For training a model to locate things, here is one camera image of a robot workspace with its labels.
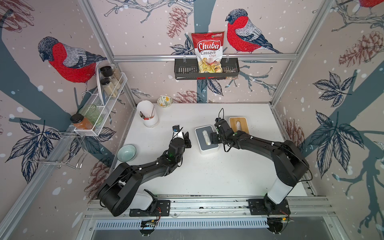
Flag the white tissue box base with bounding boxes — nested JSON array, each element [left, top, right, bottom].
[[199, 144, 220, 155]]

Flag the orange yellow tissue pack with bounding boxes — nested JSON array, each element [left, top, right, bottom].
[[236, 121, 242, 131]]

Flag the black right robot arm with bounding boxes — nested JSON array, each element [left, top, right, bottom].
[[212, 117, 310, 212]]

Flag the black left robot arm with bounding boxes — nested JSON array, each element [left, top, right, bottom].
[[97, 131, 192, 217]]

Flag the floral patterned small bowl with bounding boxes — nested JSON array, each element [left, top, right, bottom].
[[157, 96, 173, 108]]

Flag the white utensil holder cup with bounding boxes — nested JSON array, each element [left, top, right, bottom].
[[137, 100, 160, 128]]

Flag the light green bowl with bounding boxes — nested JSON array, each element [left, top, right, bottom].
[[117, 145, 137, 163]]

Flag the black lid spice jar front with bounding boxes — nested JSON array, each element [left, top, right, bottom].
[[100, 78, 118, 98]]

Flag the black lid spice jar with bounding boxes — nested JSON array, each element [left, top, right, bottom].
[[100, 78, 118, 98], [100, 66, 121, 90]]

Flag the red Chuba chips bag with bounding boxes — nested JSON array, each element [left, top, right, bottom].
[[192, 32, 225, 74]]

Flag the green glass cup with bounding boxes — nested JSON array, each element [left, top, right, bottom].
[[79, 104, 103, 126]]

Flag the black lid spice jar rear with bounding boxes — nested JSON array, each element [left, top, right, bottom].
[[100, 66, 121, 90]]

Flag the orange sauce jar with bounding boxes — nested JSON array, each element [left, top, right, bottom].
[[70, 113, 94, 130]]

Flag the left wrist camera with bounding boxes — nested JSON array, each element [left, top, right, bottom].
[[172, 125, 183, 139]]

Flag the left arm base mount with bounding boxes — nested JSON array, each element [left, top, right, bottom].
[[128, 189, 171, 236]]

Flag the black wire wall basket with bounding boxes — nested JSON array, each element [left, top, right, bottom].
[[174, 58, 240, 80]]

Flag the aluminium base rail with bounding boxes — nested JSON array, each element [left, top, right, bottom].
[[77, 195, 348, 240]]

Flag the white wire wall shelf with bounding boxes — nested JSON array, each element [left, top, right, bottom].
[[75, 73, 128, 137]]

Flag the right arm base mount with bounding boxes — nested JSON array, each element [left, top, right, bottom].
[[247, 195, 291, 234]]

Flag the chrome wire wall rack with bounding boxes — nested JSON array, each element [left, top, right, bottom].
[[29, 133, 89, 170]]

